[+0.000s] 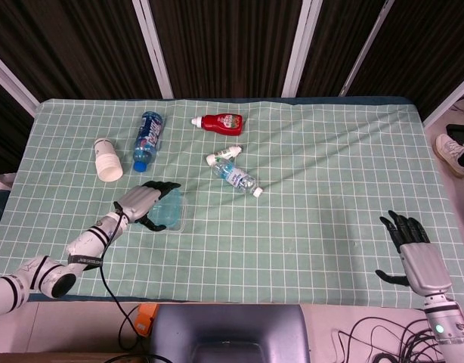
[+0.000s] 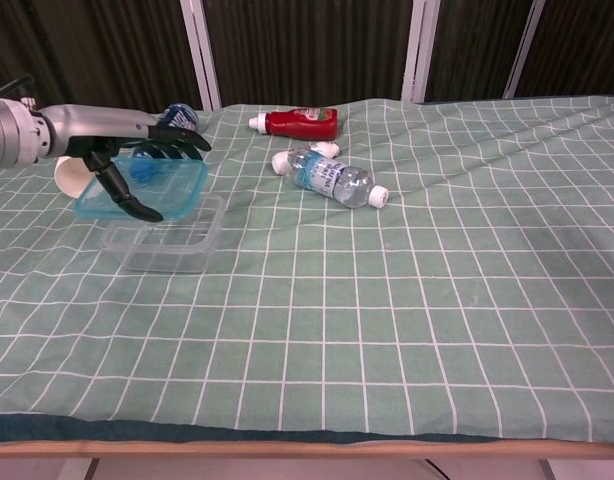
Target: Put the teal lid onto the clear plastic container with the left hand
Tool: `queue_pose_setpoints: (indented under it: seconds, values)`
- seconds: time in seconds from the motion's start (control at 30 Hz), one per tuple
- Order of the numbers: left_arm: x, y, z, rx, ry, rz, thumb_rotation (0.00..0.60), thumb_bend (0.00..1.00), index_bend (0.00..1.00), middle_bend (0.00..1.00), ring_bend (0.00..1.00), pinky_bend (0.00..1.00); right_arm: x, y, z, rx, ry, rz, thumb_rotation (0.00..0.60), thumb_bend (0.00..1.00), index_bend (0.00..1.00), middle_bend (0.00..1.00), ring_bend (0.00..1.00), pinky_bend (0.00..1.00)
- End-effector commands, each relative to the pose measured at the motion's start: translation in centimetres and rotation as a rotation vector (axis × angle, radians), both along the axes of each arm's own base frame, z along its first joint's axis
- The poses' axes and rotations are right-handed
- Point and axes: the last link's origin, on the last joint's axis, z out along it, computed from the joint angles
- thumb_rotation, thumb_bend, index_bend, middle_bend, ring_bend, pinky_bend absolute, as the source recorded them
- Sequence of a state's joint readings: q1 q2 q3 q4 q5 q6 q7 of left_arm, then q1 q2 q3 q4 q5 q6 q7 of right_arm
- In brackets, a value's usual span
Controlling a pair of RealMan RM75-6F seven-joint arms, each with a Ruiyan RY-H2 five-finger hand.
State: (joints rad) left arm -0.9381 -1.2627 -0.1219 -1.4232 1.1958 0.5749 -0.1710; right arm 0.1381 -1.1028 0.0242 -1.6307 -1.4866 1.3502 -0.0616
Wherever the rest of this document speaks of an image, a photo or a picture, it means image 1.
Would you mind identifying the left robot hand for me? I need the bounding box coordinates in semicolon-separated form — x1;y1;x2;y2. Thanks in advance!
113;180;182;232

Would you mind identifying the small white bottle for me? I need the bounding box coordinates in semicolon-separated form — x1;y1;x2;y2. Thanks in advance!
206;145;243;166

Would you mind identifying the grey robot torso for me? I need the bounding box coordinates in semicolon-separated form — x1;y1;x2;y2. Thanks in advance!
147;304;312;363

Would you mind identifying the green checked tablecloth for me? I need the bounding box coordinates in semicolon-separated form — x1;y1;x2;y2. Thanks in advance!
0;97;464;308

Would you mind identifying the white screen frame post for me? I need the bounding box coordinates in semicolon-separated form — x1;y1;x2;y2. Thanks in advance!
131;0;175;100
339;0;395;96
283;0;323;98
0;48;40;118
423;71;464;128

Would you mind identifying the blue cap sports drink bottle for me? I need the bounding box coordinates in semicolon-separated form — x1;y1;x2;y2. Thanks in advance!
132;110;165;173

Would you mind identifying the black cable bundle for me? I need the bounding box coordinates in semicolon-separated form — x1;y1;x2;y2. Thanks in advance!
332;315;450;363

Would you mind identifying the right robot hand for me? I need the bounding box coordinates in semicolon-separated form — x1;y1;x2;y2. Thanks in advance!
375;209;454;297

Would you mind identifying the red ketchup bottle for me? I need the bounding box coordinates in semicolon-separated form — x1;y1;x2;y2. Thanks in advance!
190;113;245;136

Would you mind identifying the clear water bottle white cap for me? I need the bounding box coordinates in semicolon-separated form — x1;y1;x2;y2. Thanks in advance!
212;157;264;198

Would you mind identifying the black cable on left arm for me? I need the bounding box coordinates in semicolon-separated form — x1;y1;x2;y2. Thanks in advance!
99;202;150;352

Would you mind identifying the white plastic cup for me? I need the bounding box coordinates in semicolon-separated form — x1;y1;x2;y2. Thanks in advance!
94;138;124;183

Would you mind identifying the black flat object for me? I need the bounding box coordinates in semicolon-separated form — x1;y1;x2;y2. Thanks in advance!
445;123;464;144

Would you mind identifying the white sneaker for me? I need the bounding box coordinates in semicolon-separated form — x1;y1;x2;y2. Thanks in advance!
435;133;464;178

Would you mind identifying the orange box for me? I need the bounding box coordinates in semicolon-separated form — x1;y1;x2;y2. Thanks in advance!
135;303;160;337

